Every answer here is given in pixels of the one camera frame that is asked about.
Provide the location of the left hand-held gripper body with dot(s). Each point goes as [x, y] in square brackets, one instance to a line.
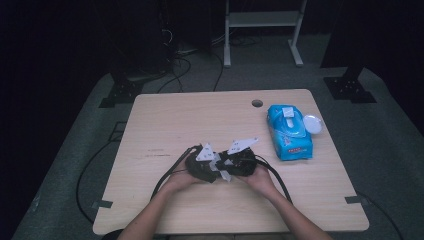
[196, 170]

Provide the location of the white metal stand frame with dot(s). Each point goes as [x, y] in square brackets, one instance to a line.
[263, 19]

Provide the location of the white wet wipe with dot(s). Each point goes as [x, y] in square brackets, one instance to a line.
[226, 176]

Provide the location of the grey tape strip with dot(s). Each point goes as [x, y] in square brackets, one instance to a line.
[355, 199]
[102, 204]

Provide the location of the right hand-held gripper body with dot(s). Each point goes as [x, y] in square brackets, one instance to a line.
[243, 163]

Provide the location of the blue wet wipes packet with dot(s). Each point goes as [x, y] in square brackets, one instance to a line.
[289, 133]

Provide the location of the person's left hand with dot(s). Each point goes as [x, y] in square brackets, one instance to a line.
[180, 183]

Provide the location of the black stand base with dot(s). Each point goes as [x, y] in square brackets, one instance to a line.
[121, 93]
[348, 88]

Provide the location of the person's right hand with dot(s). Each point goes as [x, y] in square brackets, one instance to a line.
[261, 183]

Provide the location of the dark equipment rack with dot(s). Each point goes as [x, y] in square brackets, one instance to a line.
[143, 40]

